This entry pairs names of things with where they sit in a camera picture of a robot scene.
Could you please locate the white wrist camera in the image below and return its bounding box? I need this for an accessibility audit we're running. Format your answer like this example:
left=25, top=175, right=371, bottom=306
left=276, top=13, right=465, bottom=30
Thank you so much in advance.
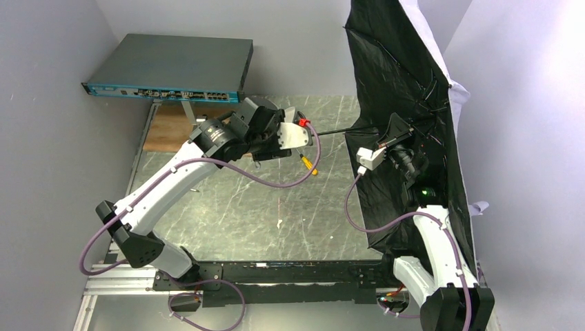
left=356, top=147, right=386, bottom=176
left=277, top=122, right=313, bottom=150

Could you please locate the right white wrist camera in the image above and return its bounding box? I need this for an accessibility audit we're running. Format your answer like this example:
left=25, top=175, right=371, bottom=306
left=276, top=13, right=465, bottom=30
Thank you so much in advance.
left=356, top=147, right=386, bottom=176

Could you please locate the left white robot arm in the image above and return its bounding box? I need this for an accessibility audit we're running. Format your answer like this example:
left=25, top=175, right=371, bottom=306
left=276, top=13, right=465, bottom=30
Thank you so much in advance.
left=96, top=97, right=313, bottom=281

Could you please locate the yellow-handled screwdriver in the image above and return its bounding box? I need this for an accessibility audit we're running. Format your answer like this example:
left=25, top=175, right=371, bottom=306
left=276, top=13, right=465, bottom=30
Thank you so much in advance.
left=299, top=154, right=318, bottom=176

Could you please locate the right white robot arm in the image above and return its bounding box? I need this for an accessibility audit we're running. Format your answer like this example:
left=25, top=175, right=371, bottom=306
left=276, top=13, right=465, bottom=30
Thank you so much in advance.
left=379, top=113, right=495, bottom=330

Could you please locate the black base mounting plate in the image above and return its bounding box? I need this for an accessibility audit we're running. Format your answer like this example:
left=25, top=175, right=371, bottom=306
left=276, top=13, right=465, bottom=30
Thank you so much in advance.
left=152, top=260, right=399, bottom=308

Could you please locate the lilac folding umbrella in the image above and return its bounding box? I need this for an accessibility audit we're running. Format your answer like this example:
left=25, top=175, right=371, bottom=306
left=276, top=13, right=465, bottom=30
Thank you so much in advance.
left=315, top=0, right=490, bottom=277

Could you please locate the blue-fronted network switch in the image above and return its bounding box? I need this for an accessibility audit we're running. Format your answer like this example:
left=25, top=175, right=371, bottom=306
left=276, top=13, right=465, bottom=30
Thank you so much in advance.
left=82, top=34, right=254, bottom=103

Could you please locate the metal switch stand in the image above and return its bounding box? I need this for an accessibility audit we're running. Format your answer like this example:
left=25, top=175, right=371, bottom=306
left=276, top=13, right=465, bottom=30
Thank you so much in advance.
left=181, top=101, right=207, bottom=127

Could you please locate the wooden base board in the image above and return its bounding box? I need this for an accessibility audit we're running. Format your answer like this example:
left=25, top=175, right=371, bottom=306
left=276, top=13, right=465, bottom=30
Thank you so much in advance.
left=143, top=104, right=239, bottom=154

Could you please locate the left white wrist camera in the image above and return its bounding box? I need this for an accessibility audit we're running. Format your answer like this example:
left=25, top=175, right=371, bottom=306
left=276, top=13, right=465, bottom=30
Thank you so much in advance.
left=277, top=122, right=313, bottom=150

